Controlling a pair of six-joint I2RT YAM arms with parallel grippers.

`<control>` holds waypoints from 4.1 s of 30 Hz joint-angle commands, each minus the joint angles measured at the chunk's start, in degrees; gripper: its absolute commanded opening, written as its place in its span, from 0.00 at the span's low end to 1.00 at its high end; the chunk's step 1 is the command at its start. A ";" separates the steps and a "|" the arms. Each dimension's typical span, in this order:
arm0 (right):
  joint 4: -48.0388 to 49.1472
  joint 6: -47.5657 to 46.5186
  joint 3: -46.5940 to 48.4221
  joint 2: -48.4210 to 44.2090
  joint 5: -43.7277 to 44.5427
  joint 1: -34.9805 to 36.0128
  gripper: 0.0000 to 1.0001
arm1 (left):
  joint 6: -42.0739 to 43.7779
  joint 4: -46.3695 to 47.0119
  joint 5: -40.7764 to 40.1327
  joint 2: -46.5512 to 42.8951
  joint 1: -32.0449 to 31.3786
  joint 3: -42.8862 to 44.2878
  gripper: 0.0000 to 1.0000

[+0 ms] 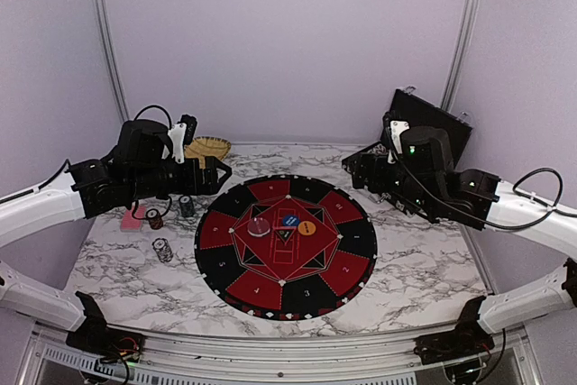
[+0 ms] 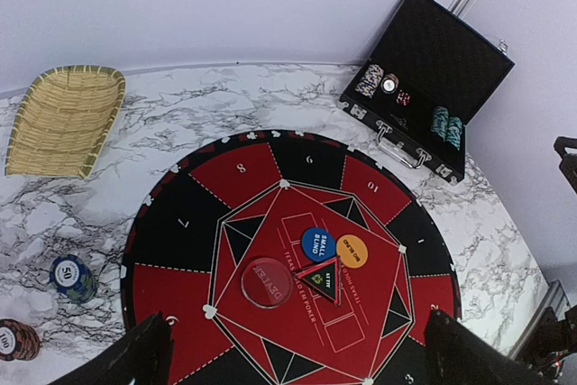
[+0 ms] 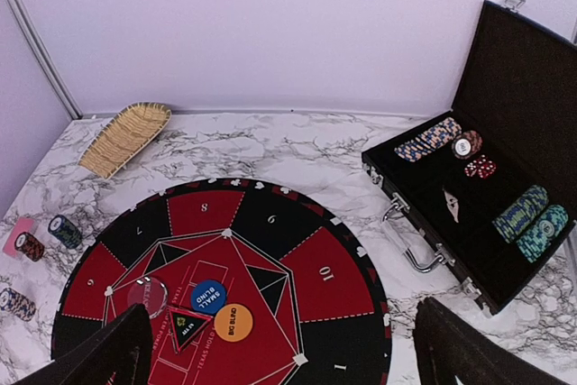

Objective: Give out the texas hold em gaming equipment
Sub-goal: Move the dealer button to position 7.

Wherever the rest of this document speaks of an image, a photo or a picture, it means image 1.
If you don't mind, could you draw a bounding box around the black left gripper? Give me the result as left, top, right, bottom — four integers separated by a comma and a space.
127, 155, 231, 202

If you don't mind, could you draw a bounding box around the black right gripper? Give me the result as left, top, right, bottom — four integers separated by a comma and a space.
348, 153, 436, 215

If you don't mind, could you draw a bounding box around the blue green chip stack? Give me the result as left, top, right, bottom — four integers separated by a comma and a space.
179, 195, 195, 218

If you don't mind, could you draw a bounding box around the clear round dealer button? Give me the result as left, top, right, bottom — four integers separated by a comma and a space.
246, 217, 270, 237

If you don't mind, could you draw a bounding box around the orange round blind button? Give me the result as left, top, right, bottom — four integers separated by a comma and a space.
298, 221, 316, 236

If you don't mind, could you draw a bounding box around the blue round blind button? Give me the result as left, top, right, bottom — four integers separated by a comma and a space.
282, 215, 300, 227

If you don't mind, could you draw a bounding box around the black triangular button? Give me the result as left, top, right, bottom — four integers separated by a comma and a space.
275, 228, 295, 244

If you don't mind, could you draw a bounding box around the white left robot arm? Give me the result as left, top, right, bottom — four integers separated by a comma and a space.
1, 115, 232, 353

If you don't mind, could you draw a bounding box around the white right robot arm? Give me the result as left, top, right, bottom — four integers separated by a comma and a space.
342, 121, 576, 356

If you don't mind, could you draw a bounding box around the black poker chip case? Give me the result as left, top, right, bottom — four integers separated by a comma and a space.
360, 89, 472, 216

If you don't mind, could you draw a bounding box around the woven bamboo tray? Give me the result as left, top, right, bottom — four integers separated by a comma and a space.
184, 136, 232, 165

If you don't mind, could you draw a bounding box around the orange black chip stack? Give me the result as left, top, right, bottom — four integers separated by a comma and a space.
145, 208, 163, 230

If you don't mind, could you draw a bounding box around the white black chip stack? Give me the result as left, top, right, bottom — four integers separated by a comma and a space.
151, 237, 173, 263

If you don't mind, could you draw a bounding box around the red playing card deck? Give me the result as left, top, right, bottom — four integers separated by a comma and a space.
120, 206, 146, 233

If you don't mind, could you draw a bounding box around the round red black poker mat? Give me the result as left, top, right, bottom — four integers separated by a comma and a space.
195, 175, 378, 321

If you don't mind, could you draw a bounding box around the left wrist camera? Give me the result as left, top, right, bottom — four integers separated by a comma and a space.
168, 115, 197, 164

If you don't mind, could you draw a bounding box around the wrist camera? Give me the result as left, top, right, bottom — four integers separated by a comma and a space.
168, 115, 197, 164
382, 112, 410, 155

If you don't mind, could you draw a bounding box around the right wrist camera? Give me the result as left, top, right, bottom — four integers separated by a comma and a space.
382, 112, 410, 155

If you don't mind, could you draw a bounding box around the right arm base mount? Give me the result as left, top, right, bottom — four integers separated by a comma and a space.
414, 296, 495, 365

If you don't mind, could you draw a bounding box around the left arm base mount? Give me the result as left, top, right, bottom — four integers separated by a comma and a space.
66, 291, 144, 363

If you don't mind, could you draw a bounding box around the right aluminium wall post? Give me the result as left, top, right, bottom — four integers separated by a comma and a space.
441, 0, 480, 112

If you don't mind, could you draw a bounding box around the aluminium wall post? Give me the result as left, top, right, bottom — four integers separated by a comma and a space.
441, 0, 480, 112
93, 0, 130, 122

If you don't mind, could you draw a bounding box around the left aluminium wall post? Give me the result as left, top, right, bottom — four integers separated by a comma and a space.
93, 0, 130, 122

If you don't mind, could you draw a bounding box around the aluminium front rail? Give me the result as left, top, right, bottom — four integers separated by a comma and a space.
17, 328, 542, 385

